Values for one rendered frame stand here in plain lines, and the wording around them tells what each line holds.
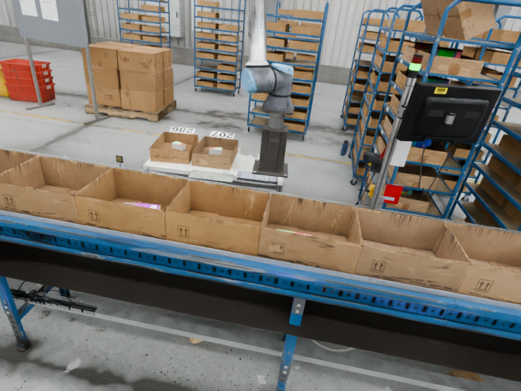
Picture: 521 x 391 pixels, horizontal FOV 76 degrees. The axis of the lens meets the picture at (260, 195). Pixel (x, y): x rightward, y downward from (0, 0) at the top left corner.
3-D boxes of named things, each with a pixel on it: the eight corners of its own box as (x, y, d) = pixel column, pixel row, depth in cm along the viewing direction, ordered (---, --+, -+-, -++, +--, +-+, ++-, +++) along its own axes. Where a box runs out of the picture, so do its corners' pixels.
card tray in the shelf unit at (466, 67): (413, 64, 248) (418, 50, 243) (456, 69, 245) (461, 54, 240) (429, 72, 213) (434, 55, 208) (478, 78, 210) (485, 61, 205)
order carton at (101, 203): (190, 209, 167) (189, 179, 159) (166, 244, 142) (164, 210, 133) (115, 197, 171) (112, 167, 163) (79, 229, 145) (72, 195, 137)
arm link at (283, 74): (295, 95, 222) (299, 67, 213) (273, 96, 215) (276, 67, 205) (283, 88, 233) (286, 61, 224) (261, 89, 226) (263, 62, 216)
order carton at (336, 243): (348, 237, 160) (356, 206, 151) (353, 279, 134) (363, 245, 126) (267, 223, 163) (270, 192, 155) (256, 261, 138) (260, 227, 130)
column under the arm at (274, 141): (254, 160, 264) (258, 119, 248) (288, 164, 263) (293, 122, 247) (251, 174, 241) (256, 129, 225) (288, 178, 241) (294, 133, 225)
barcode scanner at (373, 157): (358, 164, 211) (365, 149, 206) (377, 170, 210) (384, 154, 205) (360, 168, 205) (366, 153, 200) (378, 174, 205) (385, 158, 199)
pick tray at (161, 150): (198, 146, 278) (198, 134, 273) (188, 164, 244) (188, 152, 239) (163, 143, 277) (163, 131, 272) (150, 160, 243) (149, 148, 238)
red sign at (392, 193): (397, 204, 214) (403, 186, 207) (397, 205, 213) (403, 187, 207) (371, 199, 215) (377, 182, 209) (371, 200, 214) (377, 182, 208)
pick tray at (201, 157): (238, 151, 276) (239, 140, 271) (229, 170, 242) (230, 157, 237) (204, 147, 277) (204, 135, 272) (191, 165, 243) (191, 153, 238)
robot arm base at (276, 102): (266, 101, 238) (267, 86, 233) (292, 104, 237) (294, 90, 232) (262, 108, 222) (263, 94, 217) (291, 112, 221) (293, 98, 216)
